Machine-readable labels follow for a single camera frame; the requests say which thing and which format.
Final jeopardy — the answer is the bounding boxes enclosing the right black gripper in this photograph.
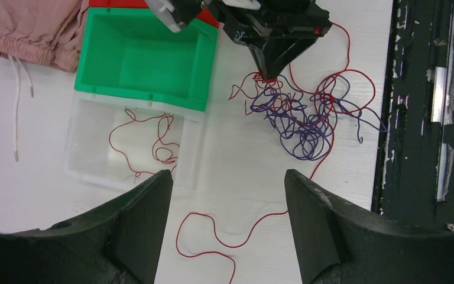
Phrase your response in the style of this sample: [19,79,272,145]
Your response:
[172,1,332,80]

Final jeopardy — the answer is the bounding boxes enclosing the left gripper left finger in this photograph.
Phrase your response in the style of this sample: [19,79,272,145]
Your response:
[0,170,173,283]

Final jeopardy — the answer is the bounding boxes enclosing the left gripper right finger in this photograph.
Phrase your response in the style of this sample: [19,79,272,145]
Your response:
[284,169,454,283]

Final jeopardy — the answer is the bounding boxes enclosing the coloured wire bundle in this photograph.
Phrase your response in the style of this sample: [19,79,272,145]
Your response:
[175,22,388,284]

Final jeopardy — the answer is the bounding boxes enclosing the red wire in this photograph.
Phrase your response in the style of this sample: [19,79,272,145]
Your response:
[108,108,181,183]

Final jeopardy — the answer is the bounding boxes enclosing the red plastic bin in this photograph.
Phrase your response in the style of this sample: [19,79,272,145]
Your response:
[89,0,220,29]

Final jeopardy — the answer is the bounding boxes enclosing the clear plastic bin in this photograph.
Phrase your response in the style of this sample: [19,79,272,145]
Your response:
[64,92,205,197]

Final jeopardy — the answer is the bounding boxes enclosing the green plastic bin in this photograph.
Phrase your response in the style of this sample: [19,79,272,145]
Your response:
[74,7,219,111]

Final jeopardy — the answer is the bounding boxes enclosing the pink cloth shorts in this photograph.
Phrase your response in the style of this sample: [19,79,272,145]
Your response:
[0,0,89,73]

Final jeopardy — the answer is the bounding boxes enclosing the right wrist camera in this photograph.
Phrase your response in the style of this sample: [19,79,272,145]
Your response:
[146,1,265,35]

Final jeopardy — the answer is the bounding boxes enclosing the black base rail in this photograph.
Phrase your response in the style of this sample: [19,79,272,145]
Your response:
[371,1,454,231]

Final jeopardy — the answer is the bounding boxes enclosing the white drawstring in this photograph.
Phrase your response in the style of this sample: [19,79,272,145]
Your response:
[8,54,34,162]

